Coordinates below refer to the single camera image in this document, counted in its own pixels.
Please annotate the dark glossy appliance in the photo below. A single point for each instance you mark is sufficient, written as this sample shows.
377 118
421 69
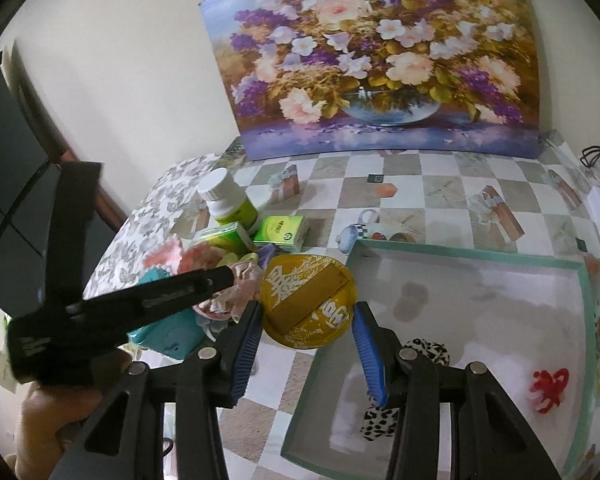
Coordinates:
5 160

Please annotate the teal printed pouch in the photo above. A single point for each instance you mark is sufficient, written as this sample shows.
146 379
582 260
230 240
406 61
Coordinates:
170 335

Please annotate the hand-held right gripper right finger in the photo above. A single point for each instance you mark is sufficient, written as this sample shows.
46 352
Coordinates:
367 360

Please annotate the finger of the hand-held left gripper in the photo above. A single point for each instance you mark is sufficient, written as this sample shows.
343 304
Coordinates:
180 294
75 220

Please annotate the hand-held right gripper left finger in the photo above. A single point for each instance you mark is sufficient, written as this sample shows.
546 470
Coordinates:
245 355

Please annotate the leopard print scrunchie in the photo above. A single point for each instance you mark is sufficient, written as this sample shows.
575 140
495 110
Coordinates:
377 422
427 349

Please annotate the brown wooden frame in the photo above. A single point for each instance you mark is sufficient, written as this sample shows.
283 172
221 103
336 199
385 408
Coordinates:
55 140

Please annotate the floral painting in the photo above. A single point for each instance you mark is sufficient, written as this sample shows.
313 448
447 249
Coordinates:
370 60

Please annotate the grey floral cloth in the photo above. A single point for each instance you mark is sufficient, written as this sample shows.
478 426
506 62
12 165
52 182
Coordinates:
145 210

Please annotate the mauve satin scrunchie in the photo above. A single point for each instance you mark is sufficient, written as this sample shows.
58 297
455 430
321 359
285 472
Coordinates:
242 285

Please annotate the pink and white scrunchie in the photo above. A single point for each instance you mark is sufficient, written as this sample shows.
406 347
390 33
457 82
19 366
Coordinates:
162 256

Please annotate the white bottle with green label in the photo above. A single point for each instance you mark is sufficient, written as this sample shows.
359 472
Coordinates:
225 200

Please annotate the yellow round noodle bowl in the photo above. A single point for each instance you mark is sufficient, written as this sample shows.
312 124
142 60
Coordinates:
305 300

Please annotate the green medicine box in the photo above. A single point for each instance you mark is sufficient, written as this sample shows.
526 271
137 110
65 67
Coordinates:
225 237
280 232

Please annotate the pale yellow scrunchie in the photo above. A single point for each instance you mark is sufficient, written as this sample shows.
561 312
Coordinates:
237 259

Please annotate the person's left hand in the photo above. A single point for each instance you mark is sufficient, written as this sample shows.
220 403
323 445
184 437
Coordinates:
50 415

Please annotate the shallow teal-edged box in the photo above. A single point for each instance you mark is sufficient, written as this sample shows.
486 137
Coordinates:
480 300

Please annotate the checked printed tablecloth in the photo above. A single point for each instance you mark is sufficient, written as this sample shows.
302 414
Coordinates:
430 200

